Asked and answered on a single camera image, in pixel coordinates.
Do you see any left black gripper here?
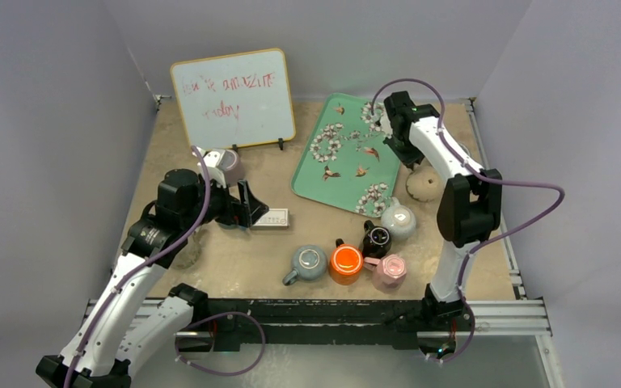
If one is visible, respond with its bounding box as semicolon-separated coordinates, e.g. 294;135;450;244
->
181;172;267;231

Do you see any beige brown mug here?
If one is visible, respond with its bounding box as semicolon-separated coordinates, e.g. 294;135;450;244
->
406;166;443;202

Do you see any mauve purple mug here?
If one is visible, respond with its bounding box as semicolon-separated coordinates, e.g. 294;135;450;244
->
219;150;246;187

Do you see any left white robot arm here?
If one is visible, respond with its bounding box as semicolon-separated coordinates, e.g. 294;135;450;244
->
36;169;269;387

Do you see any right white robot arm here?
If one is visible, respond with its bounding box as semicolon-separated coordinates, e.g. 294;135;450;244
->
378;91;502;329

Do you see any blue teal mug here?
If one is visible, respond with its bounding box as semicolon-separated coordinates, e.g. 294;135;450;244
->
216;221;248;230

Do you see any white speckled mug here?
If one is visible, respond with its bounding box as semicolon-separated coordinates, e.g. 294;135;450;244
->
380;196;417;241

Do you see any cream white mug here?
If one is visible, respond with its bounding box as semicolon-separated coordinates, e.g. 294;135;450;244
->
171;226;203;271

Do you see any grey-blue upside-down mug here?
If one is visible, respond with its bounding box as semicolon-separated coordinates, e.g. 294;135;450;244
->
282;245;328;286

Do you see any black mug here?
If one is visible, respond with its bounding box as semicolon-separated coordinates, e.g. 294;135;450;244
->
360;220;392;259

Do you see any orange mug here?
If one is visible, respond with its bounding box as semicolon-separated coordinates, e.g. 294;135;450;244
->
329;238;364;285

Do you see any pink faceted mug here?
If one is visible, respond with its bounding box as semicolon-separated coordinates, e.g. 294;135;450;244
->
364;254;408;293

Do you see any small white card box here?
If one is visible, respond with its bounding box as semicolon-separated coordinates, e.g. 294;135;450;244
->
251;208;289;229

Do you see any green floral tray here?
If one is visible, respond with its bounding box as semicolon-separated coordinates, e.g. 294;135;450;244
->
291;93;401;218

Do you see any white whiteboard yellow frame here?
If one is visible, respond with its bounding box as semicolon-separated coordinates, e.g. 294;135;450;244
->
170;48;296;149

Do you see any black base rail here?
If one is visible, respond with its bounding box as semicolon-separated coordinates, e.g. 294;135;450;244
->
82;297;552;355

